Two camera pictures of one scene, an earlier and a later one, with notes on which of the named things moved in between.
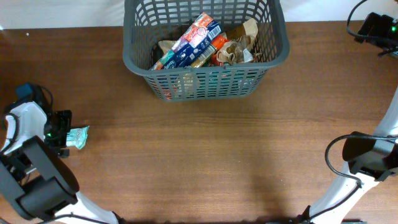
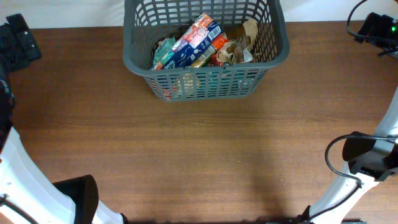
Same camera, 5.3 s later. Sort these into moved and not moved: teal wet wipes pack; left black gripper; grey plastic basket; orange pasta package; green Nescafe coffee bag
Moved: left black gripper; teal wet wipes pack; green Nescafe coffee bag
Not moved: orange pasta package; grey plastic basket
